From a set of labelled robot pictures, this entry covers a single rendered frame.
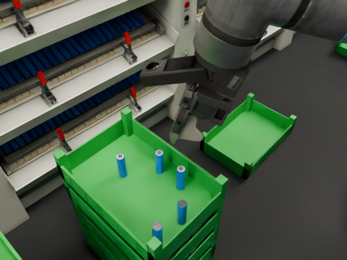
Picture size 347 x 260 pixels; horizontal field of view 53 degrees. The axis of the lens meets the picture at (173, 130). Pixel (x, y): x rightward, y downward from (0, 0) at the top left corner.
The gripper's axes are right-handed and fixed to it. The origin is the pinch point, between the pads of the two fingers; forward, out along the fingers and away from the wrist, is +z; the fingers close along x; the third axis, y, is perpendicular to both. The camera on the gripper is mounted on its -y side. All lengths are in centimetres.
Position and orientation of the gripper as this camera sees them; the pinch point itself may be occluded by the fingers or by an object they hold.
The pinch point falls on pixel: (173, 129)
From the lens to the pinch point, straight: 67.9
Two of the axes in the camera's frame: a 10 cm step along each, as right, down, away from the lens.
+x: 2.3, -7.0, 6.8
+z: -2.6, 6.3, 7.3
